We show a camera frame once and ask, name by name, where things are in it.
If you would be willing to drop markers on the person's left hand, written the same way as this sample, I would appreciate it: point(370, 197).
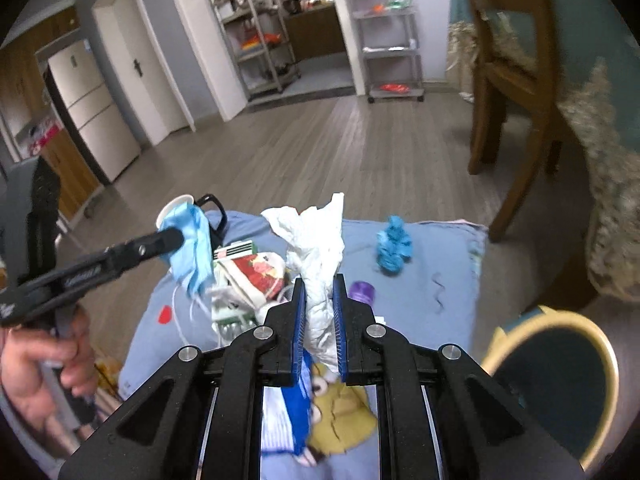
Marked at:
point(35, 370)

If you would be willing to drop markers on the teal bin with yellow rim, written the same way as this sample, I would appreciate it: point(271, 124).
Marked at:
point(550, 375)

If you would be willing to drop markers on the purple bottle cap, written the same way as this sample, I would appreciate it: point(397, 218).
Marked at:
point(362, 291)

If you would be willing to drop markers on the grey metal shelf rack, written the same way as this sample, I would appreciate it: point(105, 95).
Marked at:
point(260, 50)

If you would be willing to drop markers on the black curved plastic object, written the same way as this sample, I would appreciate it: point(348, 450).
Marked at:
point(217, 210)

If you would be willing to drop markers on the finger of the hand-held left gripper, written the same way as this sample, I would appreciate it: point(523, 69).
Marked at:
point(125, 256)

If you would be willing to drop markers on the white plastic shelf rack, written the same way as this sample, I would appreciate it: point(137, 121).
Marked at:
point(390, 40)

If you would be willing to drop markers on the white tissue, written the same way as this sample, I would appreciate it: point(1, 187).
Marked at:
point(320, 255)

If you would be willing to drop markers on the blue white wipes packet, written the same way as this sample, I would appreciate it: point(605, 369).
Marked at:
point(280, 420)

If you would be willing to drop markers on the white refrigerator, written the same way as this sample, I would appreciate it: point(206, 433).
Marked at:
point(95, 110)

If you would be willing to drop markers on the white paper cup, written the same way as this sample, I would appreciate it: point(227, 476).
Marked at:
point(167, 210)

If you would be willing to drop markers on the red white snack packet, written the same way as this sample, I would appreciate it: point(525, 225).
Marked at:
point(257, 272)

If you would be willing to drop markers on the light blue blanket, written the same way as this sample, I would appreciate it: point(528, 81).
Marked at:
point(415, 320)

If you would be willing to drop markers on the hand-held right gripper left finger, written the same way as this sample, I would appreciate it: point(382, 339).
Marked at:
point(299, 320)

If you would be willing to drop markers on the blue crumpled glove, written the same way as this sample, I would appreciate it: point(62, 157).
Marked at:
point(395, 247)

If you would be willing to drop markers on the blue face mask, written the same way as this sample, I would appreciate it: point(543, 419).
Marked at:
point(192, 240)

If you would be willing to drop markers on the teal lace-trimmed tablecloth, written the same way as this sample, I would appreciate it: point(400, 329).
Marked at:
point(615, 210)

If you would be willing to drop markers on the white door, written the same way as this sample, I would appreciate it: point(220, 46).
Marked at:
point(140, 85)

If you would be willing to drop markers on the wooden chair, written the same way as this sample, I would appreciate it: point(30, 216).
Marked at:
point(505, 110)

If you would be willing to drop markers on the dark wooden counter cabinet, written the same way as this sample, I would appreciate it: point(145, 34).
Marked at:
point(315, 35)

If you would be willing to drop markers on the white green wrapper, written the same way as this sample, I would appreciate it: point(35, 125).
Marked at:
point(230, 310)

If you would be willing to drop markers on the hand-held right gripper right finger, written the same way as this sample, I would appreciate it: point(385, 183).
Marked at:
point(339, 320)

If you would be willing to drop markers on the pink package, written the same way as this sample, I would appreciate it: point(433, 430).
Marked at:
point(45, 135)

